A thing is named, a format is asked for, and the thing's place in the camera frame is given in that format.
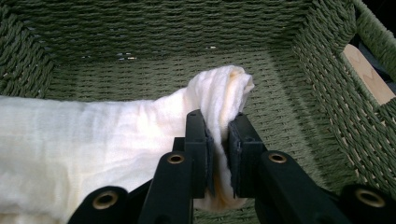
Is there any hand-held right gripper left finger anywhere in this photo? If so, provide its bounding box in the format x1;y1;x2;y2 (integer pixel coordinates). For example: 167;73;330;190
172;108;216;199

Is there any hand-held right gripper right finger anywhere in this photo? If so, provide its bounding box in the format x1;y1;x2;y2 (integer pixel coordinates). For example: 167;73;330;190
226;112;269;199

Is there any white cloth with brown print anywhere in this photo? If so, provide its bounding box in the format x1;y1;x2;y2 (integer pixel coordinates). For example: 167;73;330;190
0;64;256;224

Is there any green woven basket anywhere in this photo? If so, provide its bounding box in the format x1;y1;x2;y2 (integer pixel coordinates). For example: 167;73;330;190
0;0;396;224

